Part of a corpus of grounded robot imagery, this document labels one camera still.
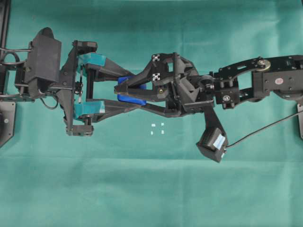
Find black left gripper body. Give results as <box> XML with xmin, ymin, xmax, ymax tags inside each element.
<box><xmin>24</xmin><ymin>27</ymin><xmax>98</xmax><ymax>136</ymax></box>

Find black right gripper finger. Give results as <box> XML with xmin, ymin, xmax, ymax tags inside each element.
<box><xmin>115</xmin><ymin>53</ymin><xmax>175</xmax><ymax>89</ymax></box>
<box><xmin>113</xmin><ymin>88</ymin><xmax>183</xmax><ymax>118</ymax></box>

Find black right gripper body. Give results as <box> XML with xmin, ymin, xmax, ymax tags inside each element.
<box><xmin>151</xmin><ymin>52</ymin><xmax>216</xmax><ymax>118</ymax></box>

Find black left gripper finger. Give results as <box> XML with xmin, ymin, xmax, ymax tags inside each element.
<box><xmin>73</xmin><ymin>99</ymin><xmax>142</xmax><ymax>122</ymax></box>
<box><xmin>77</xmin><ymin>53</ymin><xmax>135</xmax><ymax>82</ymax></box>

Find blue block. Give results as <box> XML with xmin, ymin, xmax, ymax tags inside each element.
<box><xmin>117</xmin><ymin>76</ymin><xmax>147</xmax><ymax>106</ymax></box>

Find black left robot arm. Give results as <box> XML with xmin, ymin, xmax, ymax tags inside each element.
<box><xmin>0</xmin><ymin>27</ymin><xmax>146</xmax><ymax>136</ymax></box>

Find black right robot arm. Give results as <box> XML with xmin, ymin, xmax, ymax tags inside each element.
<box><xmin>114</xmin><ymin>52</ymin><xmax>303</xmax><ymax>117</ymax></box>

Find black left camera cable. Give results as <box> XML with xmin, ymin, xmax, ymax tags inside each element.
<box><xmin>0</xmin><ymin>47</ymin><xmax>33</xmax><ymax>66</ymax></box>

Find black camera cable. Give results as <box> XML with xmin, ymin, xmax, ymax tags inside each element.
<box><xmin>221</xmin><ymin>113</ymin><xmax>303</xmax><ymax>158</ymax></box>
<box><xmin>0</xmin><ymin>47</ymin><xmax>33</xmax><ymax>66</ymax></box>

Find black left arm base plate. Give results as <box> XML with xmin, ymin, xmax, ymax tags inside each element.
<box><xmin>0</xmin><ymin>102</ymin><xmax>16</xmax><ymax>147</ymax></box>

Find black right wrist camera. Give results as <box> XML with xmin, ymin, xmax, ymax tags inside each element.
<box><xmin>196</xmin><ymin>127</ymin><xmax>228</xmax><ymax>163</ymax></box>

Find black aluminium frame rail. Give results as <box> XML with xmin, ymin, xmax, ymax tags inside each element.
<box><xmin>0</xmin><ymin>0</ymin><xmax>11</xmax><ymax>48</ymax></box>

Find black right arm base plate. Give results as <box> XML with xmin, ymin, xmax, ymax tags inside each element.
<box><xmin>297</xmin><ymin>103</ymin><xmax>303</xmax><ymax>139</ymax></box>

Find black right camera cable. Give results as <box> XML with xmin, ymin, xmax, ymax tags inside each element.
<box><xmin>221</xmin><ymin>113</ymin><xmax>303</xmax><ymax>158</ymax></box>

